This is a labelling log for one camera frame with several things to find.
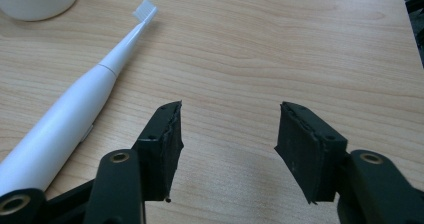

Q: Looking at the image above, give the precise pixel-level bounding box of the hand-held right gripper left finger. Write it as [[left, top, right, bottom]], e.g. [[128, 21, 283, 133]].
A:
[[131, 100, 185, 204]]

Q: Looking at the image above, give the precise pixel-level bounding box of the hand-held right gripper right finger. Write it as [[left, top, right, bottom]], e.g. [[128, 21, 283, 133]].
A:
[[273, 101, 349, 205]]

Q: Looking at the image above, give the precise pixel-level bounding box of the white electric toothbrush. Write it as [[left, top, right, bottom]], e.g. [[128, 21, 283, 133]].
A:
[[0, 0, 160, 198]]

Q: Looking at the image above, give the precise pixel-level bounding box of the dark chair base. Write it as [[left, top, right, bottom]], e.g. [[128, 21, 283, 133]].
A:
[[399, 0, 424, 69]]

